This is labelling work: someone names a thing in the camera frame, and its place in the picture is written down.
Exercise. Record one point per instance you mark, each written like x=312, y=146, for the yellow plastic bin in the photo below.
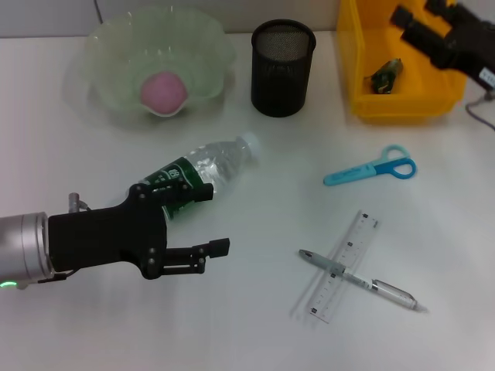
x=406, y=104

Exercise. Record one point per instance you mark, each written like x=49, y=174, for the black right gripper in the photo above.
x=468, y=35

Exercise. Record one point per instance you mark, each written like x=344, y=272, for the clear plastic ruler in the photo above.
x=328, y=293

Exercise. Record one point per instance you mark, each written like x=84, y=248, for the black mesh pen holder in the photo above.
x=278, y=85

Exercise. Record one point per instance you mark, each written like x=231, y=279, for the blue capped scissors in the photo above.
x=348, y=175

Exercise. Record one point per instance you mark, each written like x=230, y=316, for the clear grey pen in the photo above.
x=386, y=288

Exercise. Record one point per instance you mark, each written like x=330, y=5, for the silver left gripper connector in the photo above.
x=76, y=201

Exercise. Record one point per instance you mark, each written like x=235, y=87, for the translucent green fruit plate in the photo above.
x=116, y=58

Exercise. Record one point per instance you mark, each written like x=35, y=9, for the clear green-label water bottle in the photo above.
x=220, y=158

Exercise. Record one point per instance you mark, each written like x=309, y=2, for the green plastic wrapper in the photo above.
x=383, y=75

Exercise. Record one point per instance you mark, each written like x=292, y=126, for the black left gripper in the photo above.
x=108, y=235

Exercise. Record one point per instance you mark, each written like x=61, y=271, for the pink peach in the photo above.
x=162, y=92

